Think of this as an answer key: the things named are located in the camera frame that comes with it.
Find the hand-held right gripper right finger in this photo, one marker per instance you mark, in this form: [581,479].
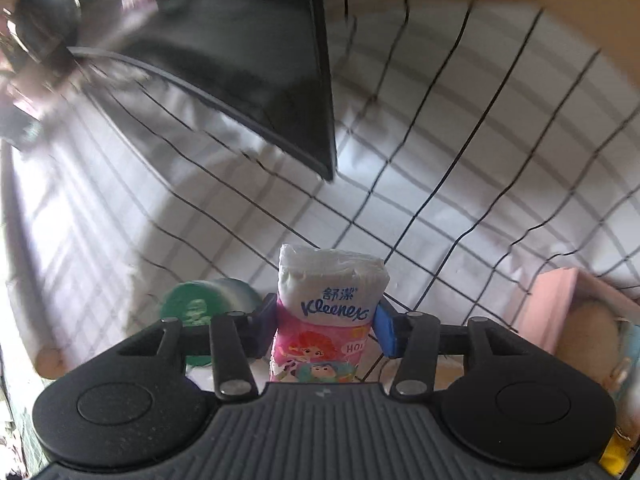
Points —
[387,330]

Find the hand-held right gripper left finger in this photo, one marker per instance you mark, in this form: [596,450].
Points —
[265,327]

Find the pink cartoon tissue pack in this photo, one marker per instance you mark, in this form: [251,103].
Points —
[320,310]

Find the pink storage box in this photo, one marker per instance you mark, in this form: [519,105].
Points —
[550,305]

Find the green lid glass jar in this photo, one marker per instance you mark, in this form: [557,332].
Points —
[195,305]

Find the white checked tablecloth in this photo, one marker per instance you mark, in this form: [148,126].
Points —
[450,135]

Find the black computer monitor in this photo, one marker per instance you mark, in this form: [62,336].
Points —
[225,50]

